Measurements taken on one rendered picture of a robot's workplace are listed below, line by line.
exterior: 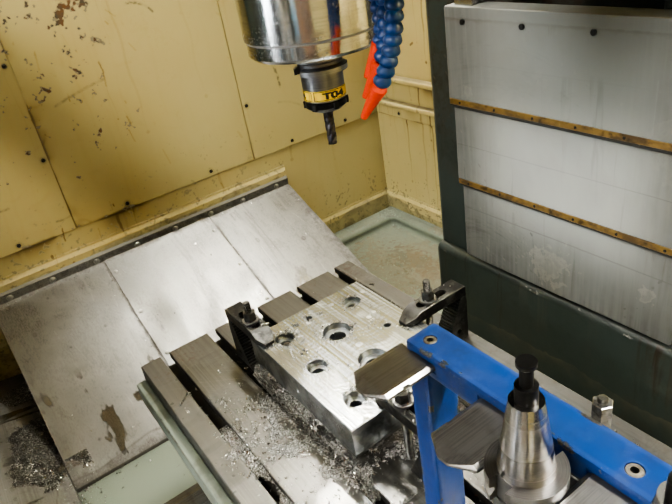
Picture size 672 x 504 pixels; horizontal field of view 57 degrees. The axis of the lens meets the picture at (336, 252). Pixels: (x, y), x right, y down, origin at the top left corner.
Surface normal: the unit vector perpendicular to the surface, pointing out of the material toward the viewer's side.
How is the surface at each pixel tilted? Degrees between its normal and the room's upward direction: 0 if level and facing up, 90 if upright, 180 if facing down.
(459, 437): 0
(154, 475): 0
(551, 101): 90
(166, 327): 22
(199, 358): 0
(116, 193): 90
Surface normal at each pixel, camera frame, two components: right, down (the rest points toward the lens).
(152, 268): 0.10, -0.64
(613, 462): -0.15, -0.85
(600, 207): -0.80, 0.40
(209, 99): 0.58, 0.33
